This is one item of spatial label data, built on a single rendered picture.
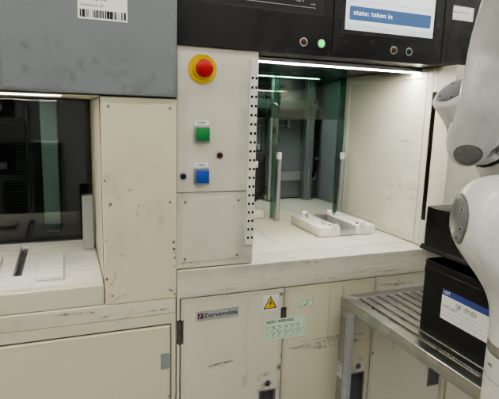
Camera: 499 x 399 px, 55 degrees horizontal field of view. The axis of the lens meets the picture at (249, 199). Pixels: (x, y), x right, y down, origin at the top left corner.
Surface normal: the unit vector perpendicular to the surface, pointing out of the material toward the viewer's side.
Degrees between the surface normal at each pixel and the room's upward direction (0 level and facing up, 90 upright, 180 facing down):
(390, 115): 90
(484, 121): 109
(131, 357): 90
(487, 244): 93
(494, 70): 79
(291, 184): 90
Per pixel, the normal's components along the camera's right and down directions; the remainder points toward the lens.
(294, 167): 0.36, 0.17
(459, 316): -0.94, 0.04
